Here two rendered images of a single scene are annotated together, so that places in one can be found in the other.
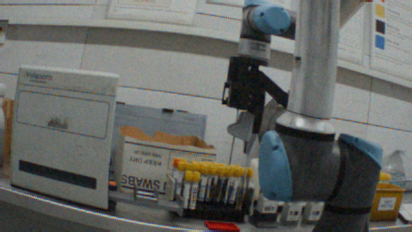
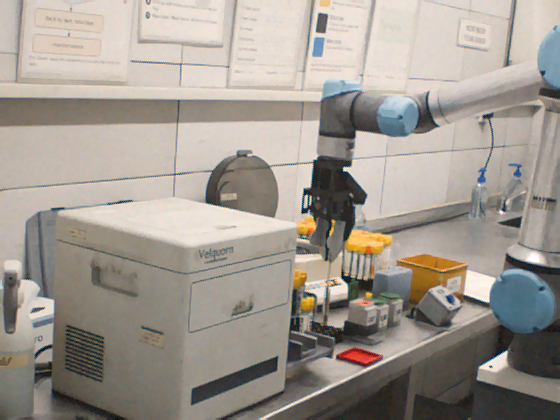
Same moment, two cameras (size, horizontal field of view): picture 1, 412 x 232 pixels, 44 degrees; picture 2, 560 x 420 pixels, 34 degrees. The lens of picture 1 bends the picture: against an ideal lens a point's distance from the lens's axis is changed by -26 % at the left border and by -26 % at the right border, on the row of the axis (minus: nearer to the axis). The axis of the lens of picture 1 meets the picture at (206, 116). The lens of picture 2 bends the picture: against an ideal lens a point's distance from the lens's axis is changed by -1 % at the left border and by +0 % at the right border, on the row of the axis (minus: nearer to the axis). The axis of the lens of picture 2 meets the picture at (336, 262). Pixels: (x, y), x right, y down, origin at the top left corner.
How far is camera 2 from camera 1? 129 cm
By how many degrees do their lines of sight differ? 48
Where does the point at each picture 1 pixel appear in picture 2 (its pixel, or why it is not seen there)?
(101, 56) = (22, 145)
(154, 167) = not seen: hidden behind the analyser
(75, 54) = not seen: outside the picture
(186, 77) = (125, 157)
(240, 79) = (332, 186)
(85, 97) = (270, 261)
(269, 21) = (406, 125)
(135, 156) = not seen: hidden behind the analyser
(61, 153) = (245, 345)
